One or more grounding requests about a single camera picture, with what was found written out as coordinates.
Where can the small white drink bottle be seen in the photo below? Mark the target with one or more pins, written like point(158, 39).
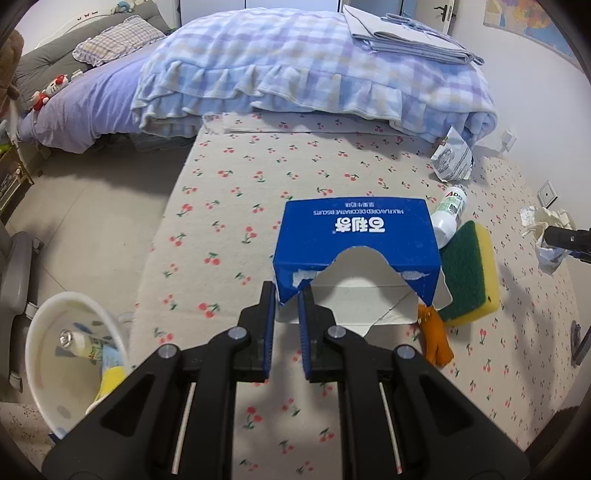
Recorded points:
point(450, 212)

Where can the white door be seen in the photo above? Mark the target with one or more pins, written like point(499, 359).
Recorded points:
point(427, 14)

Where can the wall map poster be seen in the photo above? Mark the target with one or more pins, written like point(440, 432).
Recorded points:
point(531, 23)

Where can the folded grey sheets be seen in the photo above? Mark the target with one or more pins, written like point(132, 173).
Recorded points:
point(406, 37)

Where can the red white cat plush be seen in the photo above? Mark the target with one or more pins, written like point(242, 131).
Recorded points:
point(39, 101)
point(59, 84)

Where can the dark blue biscuit box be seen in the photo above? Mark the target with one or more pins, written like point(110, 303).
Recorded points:
point(360, 240)

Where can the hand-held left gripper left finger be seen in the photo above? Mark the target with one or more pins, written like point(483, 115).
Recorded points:
point(269, 332)

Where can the yellow plastic bag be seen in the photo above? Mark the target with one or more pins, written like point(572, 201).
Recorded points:
point(111, 381)

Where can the crumpled white green packet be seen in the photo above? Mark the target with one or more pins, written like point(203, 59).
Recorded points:
point(452, 157)

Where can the wooden toy shelf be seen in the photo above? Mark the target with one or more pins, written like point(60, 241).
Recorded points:
point(14, 170)

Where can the plaid ruffled pillow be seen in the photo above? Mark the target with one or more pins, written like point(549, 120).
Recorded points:
point(115, 39)

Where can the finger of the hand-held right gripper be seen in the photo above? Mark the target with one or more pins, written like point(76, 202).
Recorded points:
point(565, 237)

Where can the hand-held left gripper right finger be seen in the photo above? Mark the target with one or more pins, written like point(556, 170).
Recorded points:
point(304, 341)

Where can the bed with purple sheet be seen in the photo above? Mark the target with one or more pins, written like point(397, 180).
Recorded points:
point(92, 106)

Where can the grey metal stand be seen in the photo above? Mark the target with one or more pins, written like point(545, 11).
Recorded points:
point(18, 267)

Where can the white wall socket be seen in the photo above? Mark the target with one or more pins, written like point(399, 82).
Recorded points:
point(508, 141)

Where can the tube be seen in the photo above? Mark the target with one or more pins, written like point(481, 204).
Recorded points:
point(85, 345)

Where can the pale plush toy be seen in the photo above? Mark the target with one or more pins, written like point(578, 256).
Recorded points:
point(124, 5)

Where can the brown plush dog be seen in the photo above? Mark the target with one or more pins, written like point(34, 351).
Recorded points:
point(9, 55)

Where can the white tissue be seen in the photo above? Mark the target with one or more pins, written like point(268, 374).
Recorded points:
point(542, 221)

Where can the white plastic bin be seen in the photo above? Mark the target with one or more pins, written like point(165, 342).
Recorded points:
point(46, 369)

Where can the cherry print tablecloth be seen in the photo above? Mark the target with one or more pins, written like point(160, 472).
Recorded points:
point(231, 230)

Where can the green yellow sponge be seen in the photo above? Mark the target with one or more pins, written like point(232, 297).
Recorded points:
point(466, 272)

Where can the blue plaid ruffled quilt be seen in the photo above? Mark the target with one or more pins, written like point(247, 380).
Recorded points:
point(300, 60)

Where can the small orange toy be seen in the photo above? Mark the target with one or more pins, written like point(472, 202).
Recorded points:
point(436, 337)

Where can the grey padded headboard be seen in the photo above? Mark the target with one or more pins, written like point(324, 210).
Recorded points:
point(46, 60)

